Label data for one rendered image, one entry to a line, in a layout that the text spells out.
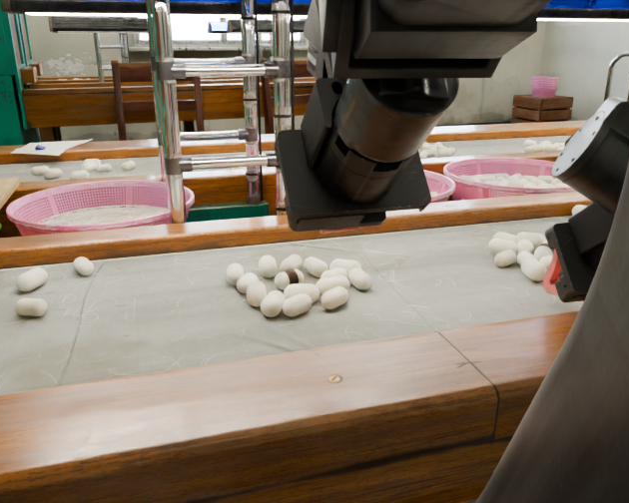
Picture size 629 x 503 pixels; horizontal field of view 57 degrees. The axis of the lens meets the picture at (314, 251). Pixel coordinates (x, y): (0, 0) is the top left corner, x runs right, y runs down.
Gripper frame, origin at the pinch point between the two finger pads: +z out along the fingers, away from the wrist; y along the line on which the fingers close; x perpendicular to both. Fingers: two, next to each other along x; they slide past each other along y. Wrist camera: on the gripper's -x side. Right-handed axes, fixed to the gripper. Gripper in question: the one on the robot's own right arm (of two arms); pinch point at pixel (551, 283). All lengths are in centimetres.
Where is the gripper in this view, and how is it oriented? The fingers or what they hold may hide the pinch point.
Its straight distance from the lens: 64.8
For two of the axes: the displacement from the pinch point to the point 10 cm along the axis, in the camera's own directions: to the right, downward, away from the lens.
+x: 1.8, 9.3, -3.2
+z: -2.2, 3.6, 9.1
